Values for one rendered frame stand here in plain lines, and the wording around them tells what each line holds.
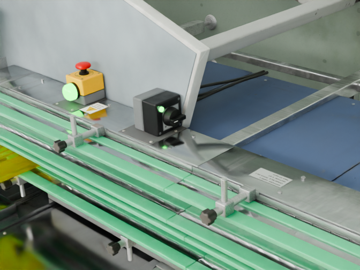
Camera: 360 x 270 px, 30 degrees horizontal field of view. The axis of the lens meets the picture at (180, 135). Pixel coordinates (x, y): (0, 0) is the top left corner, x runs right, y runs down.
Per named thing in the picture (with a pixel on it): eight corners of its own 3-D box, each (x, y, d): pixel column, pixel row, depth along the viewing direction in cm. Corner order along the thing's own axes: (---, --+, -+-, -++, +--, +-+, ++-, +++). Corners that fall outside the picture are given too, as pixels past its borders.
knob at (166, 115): (177, 121, 155) (187, 125, 153) (163, 128, 152) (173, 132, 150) (175, 104, 153) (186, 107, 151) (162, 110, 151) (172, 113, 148)
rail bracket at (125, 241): (149, 241, 161) (106, 267, 153) (147, 217, 159) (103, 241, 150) (160, 248, 159) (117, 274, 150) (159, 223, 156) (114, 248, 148)
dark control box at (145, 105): (160, 117, 163) (134, 128, 157) (158, 86, 159) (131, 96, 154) (184, 125, 157) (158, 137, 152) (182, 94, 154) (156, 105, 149)
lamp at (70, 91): (70, 96, 175) (61, 99, 173) (68, 80, 173) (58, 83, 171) (81, 100, 172) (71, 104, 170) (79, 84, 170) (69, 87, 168)
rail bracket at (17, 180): (43, 182, 191) (1, 201, 183) (39, 161, 188) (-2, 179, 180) (51, 187, 188) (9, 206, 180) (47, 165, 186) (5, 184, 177)
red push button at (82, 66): (73, 75, 173) (71, 63, 172) (85, 71, 176) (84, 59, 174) (82, 79, 171) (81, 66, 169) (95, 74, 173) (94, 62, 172)
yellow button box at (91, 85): (90, 91, 181) (68, 99, 176) (87, 65, 178) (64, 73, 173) (107, 97, 176) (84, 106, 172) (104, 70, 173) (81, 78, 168)
